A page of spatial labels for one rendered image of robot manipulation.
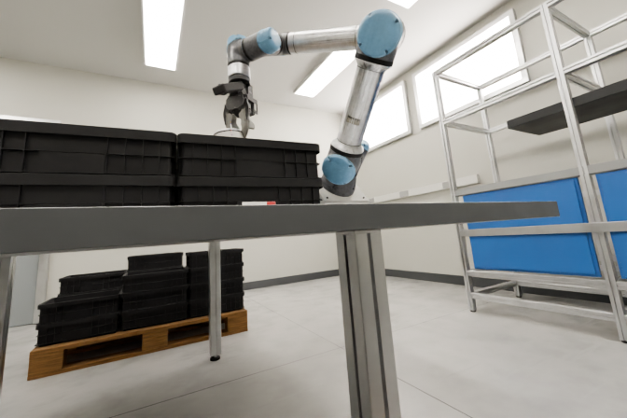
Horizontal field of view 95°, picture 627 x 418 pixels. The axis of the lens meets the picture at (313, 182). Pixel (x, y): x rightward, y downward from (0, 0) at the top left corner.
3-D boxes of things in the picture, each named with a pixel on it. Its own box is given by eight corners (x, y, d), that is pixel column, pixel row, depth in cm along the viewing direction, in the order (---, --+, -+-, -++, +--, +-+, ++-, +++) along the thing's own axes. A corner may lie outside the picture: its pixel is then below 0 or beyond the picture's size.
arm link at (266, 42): (281, 26, 98) (256, 38, 103) (265, 23, 88) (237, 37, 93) (288, 50, 100) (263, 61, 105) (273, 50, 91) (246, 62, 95)
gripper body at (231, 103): (258, 116, 99) (257, 84, 101) (243, 106, 91) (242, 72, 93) (240, 120, 102) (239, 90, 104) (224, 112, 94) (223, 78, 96)
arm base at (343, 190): (345, 176, 131) (354, 159, 126) (359, 198, 119) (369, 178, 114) (315, 174, 125) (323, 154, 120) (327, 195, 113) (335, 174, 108)
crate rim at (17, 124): (176, 170, 97) (176, 162, 97) (176, 141, 70) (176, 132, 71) (17, 165, 80) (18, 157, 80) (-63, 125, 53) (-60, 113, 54)
